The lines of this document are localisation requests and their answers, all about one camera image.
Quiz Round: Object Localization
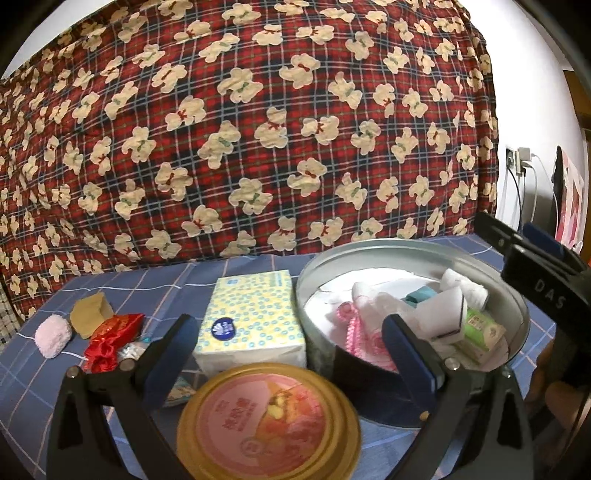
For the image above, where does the red embroidered satin pouch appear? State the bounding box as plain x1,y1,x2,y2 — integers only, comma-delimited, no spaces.
84,313,145,374

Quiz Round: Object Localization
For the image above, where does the clear bag with cotton swabs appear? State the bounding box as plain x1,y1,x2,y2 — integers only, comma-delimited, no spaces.
117,338,195,409

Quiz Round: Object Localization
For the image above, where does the green white tissue packet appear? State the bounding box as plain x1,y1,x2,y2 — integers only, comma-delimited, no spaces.
455,308,506,365

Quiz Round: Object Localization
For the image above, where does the white foam sponge block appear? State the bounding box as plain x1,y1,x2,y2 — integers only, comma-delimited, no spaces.
407,287,468,344

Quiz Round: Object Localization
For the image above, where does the pink knitted cloth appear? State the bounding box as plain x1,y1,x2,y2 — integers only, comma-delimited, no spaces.
335,302,398,373

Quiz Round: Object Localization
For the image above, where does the pink patterned hanging cloth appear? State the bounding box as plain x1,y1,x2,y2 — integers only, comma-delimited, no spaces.
554,146,585,253

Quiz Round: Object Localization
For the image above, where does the tan sponge block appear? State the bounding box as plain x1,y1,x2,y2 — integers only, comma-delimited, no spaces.
69,292,113,339

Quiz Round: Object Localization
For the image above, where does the pink fluffy pompom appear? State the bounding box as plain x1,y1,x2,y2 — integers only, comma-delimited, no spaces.
34,314,72,359

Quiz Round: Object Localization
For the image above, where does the round silver metal tin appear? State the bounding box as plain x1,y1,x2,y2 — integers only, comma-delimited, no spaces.
295,239,530,429

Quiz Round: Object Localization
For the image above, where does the white green checked cloth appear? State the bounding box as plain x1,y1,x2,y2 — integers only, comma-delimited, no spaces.
0,279,23,350

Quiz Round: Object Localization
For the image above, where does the yellow dotted tissue pack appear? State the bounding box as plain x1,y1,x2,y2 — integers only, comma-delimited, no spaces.
193,270,307,378

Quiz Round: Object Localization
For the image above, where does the gold pink tin lid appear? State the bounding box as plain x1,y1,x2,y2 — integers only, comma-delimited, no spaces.
176,363,362,480

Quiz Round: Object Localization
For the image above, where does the red plaid bear blanket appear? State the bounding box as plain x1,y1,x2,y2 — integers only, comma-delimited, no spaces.
1,1,499,319

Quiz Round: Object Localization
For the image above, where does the white charger cable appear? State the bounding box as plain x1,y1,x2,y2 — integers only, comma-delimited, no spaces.
526,154,562,234

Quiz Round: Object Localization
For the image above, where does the black cable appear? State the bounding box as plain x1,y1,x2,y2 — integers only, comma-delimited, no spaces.
506,163,525,227

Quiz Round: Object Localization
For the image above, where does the white wall charger plug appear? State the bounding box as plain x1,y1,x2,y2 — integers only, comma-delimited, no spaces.
517,147,531,169

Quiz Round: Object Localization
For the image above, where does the wall power socket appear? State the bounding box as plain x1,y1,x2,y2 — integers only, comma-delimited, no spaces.
506,148,521,177

